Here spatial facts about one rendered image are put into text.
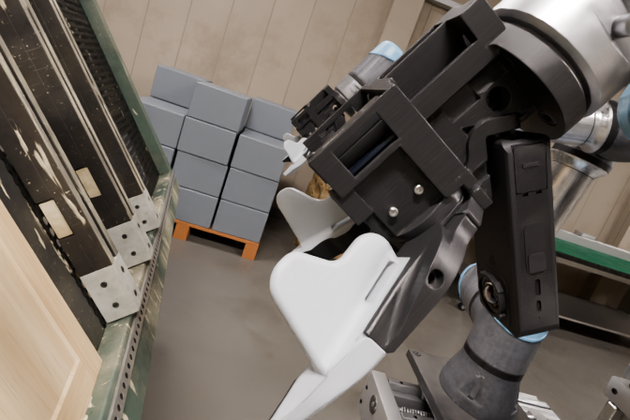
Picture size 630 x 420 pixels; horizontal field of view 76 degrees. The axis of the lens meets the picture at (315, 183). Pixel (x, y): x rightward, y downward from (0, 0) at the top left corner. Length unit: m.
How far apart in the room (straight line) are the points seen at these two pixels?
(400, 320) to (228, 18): 4.53
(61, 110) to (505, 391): 1.13
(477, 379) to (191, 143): 2.87
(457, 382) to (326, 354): 0.75
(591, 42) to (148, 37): 4.66
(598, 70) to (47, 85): 1.08
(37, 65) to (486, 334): 1.11
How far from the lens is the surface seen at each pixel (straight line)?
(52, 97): 1.15
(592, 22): 0.22
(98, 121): 1.36
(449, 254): 0.19
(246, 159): 3.35
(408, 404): 0.98
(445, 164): 0.20
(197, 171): 3.43
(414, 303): 0.18
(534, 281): 0.25
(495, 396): 0.91
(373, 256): 0.19
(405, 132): 0.19
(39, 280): 0.83
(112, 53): 2.08
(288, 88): 4.59
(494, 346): 0.88
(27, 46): 1.15
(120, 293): 1.00
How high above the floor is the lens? 1.49
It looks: 12 degrees down
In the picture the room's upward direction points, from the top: 20 degrees clockwise
